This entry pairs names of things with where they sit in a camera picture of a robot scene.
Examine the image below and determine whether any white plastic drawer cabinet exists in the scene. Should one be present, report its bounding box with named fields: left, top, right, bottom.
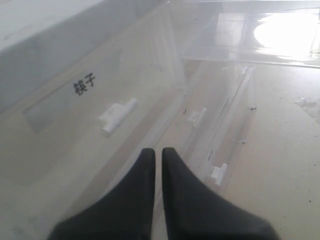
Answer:
left=0, top=0, right=320, bottom=240

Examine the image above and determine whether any clear bottom drawer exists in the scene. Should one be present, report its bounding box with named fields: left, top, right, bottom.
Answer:
left=187, top=66, right=257, bottom=192

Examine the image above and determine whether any clear middle drawer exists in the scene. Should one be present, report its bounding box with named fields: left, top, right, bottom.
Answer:
left=148, top=60, right=254, bottom=159

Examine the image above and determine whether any clear drawer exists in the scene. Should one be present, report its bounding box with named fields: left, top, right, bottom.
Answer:
left=148, top=60, right=254, bottom=159
left=0, top=0, right=184, bottom=189
left=187, top=66, right=257, bottom=192

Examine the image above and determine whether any clear top left drawer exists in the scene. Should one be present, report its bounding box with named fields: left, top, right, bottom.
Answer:
left=0, top=0, right=184, bottom=189

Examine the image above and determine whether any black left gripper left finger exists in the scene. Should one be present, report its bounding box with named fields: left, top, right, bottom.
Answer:
left=49, top=148, right=155, bottom=240

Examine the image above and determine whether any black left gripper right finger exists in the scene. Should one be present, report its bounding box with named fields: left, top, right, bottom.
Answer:
left=162, top=147, right=279, bottom=240

